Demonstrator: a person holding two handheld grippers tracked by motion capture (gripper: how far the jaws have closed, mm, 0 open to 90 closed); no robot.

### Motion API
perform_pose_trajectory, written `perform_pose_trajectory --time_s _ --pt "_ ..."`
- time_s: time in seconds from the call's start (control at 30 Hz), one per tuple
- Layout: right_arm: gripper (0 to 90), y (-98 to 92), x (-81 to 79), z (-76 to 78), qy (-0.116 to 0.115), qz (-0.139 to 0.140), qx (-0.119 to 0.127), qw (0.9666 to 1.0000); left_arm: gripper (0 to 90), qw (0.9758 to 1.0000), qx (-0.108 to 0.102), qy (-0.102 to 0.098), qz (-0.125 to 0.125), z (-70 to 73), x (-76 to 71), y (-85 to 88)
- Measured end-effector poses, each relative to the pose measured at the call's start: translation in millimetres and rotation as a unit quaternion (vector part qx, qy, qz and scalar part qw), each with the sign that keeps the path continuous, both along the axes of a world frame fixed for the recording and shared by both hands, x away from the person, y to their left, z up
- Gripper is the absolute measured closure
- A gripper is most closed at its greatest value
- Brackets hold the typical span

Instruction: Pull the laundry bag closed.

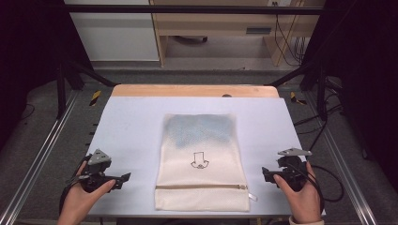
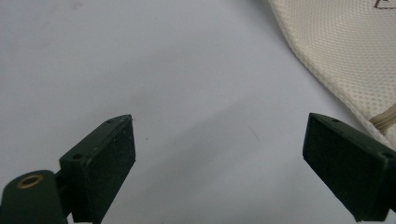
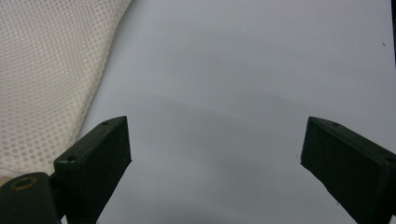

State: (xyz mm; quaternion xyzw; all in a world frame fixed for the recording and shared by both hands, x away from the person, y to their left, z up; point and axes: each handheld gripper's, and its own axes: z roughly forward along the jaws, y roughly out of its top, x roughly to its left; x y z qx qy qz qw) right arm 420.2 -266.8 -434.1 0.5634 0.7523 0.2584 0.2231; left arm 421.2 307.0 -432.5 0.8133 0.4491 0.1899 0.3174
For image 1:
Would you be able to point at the yellow clamp right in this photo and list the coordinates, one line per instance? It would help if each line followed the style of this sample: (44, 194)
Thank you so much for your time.
(295, 98)

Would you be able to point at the wooden table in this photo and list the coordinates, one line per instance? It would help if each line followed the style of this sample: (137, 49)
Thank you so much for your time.
(187, 90)

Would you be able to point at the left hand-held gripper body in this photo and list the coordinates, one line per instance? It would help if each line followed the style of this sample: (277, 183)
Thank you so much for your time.
(95, 175)

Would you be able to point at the yellow clamp left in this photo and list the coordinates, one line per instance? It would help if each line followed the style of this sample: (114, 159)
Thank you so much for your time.
(95, 97)

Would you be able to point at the light wooden desk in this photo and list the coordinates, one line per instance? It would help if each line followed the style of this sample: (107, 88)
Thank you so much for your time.
(216, 23)

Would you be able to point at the black metal stand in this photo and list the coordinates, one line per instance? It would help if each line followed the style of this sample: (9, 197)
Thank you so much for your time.
(62, 90)
(320, 93)

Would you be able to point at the small dark round object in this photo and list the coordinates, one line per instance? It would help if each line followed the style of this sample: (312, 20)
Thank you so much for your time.
(226, 95)

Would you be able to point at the white mesh laundry bag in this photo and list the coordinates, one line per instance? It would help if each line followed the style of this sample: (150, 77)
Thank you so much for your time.
(200, 175)

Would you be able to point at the person's left hand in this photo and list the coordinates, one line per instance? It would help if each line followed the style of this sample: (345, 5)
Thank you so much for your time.
(79, 203)

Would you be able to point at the dark curtain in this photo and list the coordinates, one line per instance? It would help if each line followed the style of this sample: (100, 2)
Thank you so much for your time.
(366, 62)
(28, 47)

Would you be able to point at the white table mat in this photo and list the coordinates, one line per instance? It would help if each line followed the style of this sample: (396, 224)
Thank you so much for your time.
(131, 131)

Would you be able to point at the white cabinet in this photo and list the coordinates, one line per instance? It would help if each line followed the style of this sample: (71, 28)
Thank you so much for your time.
(115, 34)

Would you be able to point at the yellow clamp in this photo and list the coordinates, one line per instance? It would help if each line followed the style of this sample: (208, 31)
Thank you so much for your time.
(95, 97)
(295, 98)

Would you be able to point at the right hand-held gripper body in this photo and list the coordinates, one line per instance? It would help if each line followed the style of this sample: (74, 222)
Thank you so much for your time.
(292, 170)

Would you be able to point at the black horizontal frame bar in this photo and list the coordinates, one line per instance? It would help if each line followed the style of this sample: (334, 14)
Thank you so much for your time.
(187, 9)

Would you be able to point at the person's right hand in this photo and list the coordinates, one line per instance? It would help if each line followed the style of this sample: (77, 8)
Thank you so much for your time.
(302, 200)

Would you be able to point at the aluminium floor rail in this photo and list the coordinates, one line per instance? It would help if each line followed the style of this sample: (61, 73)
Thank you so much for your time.
(341, 156)
(40, 150)

